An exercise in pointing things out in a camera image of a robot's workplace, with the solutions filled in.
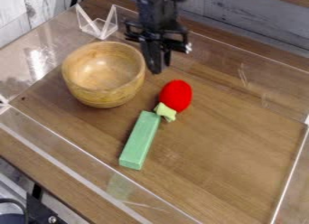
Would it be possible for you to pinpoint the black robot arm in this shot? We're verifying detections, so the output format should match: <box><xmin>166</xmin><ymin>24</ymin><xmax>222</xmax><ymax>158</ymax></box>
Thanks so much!
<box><xmin>124</xmin><ymin>0</ymin><xmax>191</xmax><ymax>74</ymax></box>

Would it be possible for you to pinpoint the wooden bowl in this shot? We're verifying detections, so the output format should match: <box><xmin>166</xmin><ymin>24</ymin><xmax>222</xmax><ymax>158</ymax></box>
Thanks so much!
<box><xmin>61</xmin><ymin>42</ymin><xmax>146</xmax><ymax>108</ymax></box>

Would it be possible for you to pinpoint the black clamp under table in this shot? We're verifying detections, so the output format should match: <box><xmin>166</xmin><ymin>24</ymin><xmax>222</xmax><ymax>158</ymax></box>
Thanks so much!
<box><xmin>0</xmin><ymin>185</ymin><xmax>68</xmax><ymax>224</ymax></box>

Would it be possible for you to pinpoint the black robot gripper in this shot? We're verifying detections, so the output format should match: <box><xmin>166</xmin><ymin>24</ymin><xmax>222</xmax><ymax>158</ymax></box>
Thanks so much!
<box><xmin>124</xmin><ymin>20</ymin><xmax>191</xmax><ymax>74</ymax></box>

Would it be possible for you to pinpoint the red plush strawberry toy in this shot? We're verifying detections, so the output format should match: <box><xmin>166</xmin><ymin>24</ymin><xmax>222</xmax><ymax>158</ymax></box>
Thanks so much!
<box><xmin>154</xmin><ymin>79</ymin><xmax>192</xmax><ymax>122</ymax></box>

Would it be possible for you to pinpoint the clear acrylic corner bracket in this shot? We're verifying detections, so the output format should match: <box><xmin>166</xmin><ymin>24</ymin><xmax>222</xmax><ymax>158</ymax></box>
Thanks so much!
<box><xmin>75</xmin><ymin>5</ymin><xmax>118</xmax><ymax>40</ymax></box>

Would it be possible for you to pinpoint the green rectangular block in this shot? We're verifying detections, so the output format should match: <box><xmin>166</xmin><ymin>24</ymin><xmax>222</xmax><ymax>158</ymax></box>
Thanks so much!
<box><xmin>118</xmin><ymin>111</ymin><xmax>160</xmax><ymax>170</ymax></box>

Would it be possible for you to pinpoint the clear acrylic tray wall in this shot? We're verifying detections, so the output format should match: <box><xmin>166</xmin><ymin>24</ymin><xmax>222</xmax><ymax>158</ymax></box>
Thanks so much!
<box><xmin>0</xmin><ymin>11</ymin><xmax>309</xmax><ymax>224</ymax></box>

